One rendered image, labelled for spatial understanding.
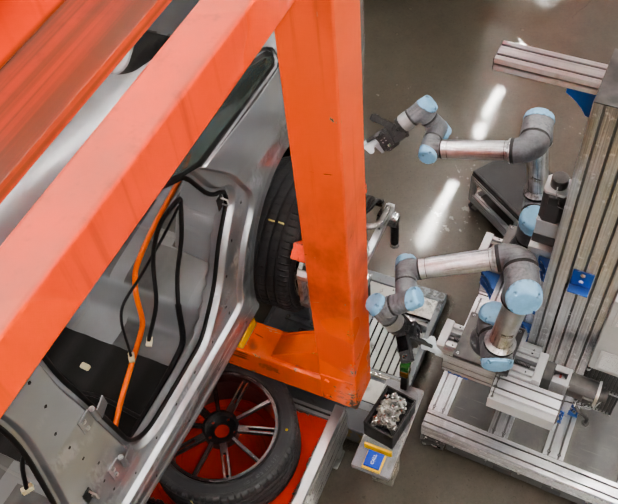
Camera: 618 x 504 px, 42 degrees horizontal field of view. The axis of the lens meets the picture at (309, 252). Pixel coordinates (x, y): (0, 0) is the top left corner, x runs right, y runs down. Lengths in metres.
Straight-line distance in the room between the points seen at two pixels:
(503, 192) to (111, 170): 3.31
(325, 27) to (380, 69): 3.70
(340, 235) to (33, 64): 1.52
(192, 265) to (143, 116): 1.99
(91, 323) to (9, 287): 2.37
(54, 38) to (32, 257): 0.32
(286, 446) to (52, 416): 1.28
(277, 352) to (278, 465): 0.46
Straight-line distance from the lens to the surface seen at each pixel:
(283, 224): 3.23
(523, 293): 2.66
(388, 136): 3.27
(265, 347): 3.44
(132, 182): 1.31
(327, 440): 3.54
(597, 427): 3.89
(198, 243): 3.28
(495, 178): 4.47
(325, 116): 2.10
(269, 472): 3.39
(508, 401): 3.28
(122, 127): 1.35
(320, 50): 1.96
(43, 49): 1.10
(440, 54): 5.72
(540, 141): 3.11
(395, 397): 3.43
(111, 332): 3.50
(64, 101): 1.01
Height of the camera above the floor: 3.63
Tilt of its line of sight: 53 degrees down
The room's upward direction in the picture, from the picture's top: 7 degrees counter-clockwise
